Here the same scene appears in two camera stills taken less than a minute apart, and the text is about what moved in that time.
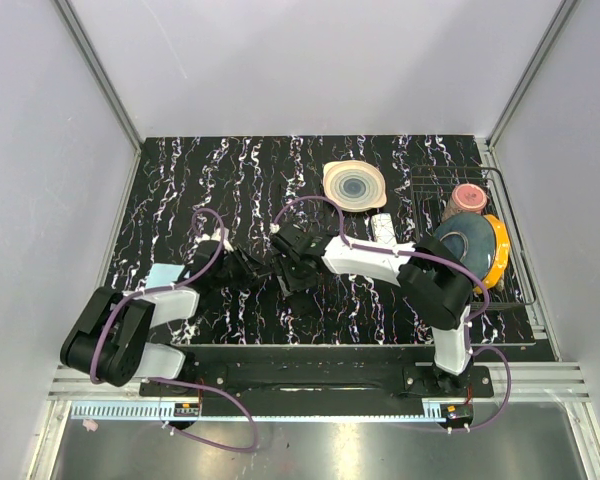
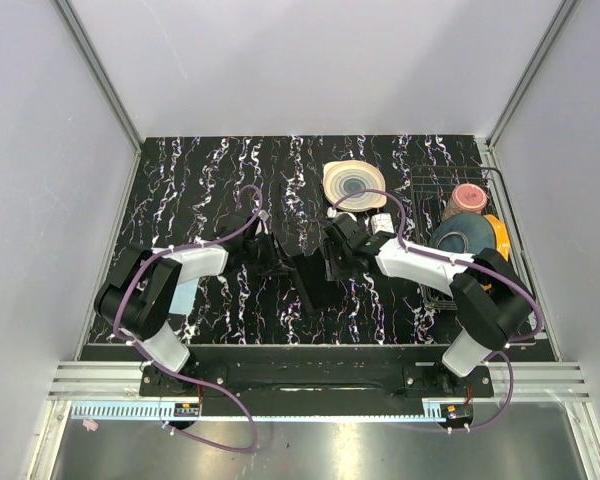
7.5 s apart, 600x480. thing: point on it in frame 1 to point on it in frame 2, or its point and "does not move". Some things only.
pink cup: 465,198 does not move
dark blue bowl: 472,239 does not move
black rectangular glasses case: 304,303 to 322,293
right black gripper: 280,264 to 333,270
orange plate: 502,251 does not move
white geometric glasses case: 383,228 does not move
